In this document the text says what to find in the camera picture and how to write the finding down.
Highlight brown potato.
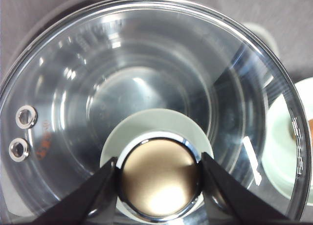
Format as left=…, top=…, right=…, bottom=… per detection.
left=309, top=119, right=313, bottom=147

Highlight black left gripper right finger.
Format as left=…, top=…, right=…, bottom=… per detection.
left=201, top=152, right=292, bottom=225

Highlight glass lid with green knob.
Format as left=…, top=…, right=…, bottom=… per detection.
left=0, top=0, right=312, bottom=225

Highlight green electric steamer pot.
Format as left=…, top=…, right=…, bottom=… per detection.
left=0, top=0, right=294, bottom=225

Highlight green plate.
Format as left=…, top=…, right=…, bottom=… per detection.
left=262, top=77, right=313, bottom=206

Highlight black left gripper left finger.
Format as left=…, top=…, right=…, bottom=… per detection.
left=32, top=157, right=118, bottom=225

